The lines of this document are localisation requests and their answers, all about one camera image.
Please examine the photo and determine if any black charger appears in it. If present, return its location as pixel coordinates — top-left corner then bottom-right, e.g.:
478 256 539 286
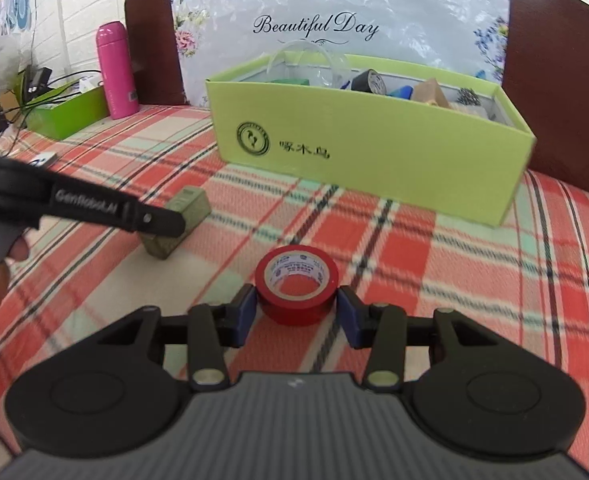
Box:
24 66 54 98

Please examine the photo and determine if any black tape roll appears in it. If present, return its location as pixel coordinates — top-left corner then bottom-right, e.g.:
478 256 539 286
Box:
350 67 390 96

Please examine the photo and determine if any small olive box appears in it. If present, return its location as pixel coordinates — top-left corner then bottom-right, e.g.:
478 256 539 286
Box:
142 186 211 261

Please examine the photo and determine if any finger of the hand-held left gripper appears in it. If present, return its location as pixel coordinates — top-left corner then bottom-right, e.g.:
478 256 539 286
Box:
122 202 186 238

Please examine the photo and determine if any red tape roll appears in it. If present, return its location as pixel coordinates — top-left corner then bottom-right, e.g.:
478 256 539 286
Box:
254 246 340 328

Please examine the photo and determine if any dark green box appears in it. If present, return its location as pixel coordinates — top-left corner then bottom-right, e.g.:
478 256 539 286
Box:
24 77 110 141

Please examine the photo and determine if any small tan box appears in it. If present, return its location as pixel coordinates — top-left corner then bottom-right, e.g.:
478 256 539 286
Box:
413 77 451 109

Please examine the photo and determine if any blue wall sticker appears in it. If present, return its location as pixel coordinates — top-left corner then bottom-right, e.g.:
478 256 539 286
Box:
2 0 32 33

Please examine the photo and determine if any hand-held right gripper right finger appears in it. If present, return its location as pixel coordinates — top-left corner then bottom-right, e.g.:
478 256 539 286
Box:
338 286 495 390

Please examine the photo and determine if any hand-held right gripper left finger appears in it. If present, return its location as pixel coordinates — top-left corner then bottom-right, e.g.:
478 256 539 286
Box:
98 284 256 391

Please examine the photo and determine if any pink thermos bottle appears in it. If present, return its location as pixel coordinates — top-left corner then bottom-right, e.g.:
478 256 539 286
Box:
97 21 141 121

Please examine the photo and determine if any clear plastic cup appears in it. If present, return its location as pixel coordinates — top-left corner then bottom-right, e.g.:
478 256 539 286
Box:
267 40 352 91

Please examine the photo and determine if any plaid cloth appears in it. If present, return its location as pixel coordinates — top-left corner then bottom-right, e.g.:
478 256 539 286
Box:
0 102 589 476

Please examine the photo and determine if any black cable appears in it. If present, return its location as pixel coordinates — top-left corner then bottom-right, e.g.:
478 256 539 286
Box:
0 70 100 131

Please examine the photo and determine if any light green cardboard box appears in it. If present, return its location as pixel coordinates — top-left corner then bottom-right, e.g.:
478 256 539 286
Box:
204 52 537 228

